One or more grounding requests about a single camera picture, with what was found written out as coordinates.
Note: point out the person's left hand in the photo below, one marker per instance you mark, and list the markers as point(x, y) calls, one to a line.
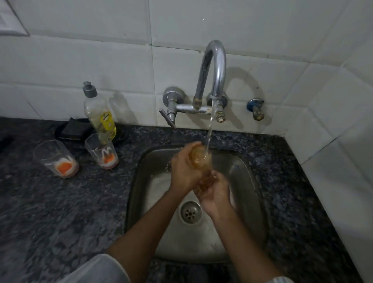
point(183, 172)

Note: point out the person's right hand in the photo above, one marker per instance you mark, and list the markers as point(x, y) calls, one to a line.
point(215, 195)

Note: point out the person's left thumb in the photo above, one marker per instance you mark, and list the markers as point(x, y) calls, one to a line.
point(194, 167)

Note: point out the person's right thumb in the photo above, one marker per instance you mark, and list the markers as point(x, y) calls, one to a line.
point(218, 176)

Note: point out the clear drinking glass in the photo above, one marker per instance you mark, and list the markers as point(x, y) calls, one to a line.
point(201, 163)

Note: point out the person's left forearm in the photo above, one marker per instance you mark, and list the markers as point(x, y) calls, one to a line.
point(151, 230)

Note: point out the person's right forearm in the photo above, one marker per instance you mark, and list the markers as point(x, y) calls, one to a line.
point(242, 247)

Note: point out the sink drain strainer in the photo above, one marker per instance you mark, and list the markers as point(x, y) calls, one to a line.
point(191, 211)

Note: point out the stainless steel sink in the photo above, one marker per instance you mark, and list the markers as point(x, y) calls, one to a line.
point(163, 227)

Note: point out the glass with orange residue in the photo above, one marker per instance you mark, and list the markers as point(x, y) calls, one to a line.
point(58, 160)
point(103, 153)

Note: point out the dish soap bottle grey cap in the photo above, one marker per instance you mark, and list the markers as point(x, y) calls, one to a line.
point(99, 116)

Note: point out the black soap dish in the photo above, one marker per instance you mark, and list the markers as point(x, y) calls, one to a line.
point(87, 134)

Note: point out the white right sleeve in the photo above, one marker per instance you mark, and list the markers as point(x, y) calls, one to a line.
point(281, 280)

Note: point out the white sleeve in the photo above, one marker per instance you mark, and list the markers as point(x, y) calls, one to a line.
point(281, 280)
point(96, 271)

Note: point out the black scrub sponge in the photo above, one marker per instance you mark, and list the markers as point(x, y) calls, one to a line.
point(72, 128)

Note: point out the white left sleeve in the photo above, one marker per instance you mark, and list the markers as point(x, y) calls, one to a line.
point(96, 271)

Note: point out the brass wall valve blue flange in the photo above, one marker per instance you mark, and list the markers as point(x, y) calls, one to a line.
point(256, 109)

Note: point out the chrome wall-mounted faucet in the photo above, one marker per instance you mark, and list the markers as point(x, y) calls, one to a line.
point(204, 87)

